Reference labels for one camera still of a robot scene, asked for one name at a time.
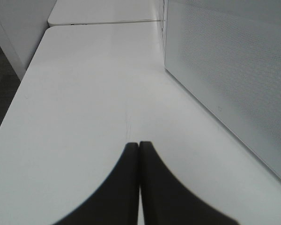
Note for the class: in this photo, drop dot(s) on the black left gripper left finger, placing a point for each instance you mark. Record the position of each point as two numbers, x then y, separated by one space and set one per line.
116 201

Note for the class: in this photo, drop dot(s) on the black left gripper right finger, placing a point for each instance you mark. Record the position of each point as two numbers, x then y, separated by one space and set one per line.
166 201

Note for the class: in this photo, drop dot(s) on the white microwave door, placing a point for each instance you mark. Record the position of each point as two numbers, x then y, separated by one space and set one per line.
227 53

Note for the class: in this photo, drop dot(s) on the white microwave oven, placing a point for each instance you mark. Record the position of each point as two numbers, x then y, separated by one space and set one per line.
162 13

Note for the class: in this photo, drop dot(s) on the white adjacent table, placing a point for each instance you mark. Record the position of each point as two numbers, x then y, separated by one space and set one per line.
79 12

